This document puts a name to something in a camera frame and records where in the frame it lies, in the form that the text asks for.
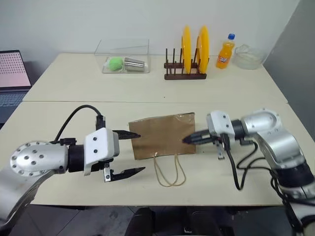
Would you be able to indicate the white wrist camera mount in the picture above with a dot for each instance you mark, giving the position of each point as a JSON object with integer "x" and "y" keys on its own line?
{"x": 98, "y": 145}
{"x": 217, "y": 123}

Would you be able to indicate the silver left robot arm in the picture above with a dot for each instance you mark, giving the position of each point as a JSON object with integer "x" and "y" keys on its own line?
{"x": 37, "y": 157}

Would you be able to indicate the dark wooden dish rack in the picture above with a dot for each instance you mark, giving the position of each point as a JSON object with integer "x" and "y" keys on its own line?
{"x": 184, "y": 75}

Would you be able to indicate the brown paper bag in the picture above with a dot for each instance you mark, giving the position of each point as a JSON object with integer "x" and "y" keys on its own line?
{"x": 163, "y": 137}

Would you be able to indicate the yellow plate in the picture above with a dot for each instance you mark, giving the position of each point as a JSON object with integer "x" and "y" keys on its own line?
{"x": 204, "y": 49}
{"x": 187, "y": 49}

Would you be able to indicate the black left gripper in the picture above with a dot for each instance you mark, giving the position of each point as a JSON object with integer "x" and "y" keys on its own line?
{"x": 107, "y": 162}

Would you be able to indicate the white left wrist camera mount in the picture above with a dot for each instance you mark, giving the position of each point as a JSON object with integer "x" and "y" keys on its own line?
{"x": 98, "y": 145}

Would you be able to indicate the clear plastic bowl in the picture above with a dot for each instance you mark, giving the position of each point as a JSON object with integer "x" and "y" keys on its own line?
{"x": 248, "y": 57}

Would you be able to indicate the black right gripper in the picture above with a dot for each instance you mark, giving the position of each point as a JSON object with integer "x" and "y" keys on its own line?
{"x": 220, "y": 147}

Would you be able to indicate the green ball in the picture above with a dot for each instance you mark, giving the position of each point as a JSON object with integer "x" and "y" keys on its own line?
{"x": 115, "y": 64}

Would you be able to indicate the dark rounded shape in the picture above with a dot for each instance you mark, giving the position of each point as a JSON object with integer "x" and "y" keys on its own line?
{"x": 141, "y": 222}

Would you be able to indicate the orange soda bottle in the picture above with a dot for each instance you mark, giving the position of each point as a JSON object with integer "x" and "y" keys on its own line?
{"x": 225, "y": 54}

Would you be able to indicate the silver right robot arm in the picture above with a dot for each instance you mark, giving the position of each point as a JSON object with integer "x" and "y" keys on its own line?
{"x": 273, "y": 137}

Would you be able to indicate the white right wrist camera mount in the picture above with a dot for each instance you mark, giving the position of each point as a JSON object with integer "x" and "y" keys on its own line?
{"x": 217, "y": 123}

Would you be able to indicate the grey laptop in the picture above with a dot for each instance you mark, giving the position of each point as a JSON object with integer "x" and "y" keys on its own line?
{"x": 11, "y": 71}

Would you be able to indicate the silver metal cup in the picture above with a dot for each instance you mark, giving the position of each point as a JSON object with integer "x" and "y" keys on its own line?
{"x": 135, "y": 64}

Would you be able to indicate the clear plastic box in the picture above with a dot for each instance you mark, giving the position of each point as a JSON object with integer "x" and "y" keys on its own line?
{"x": 125, "y": 55}

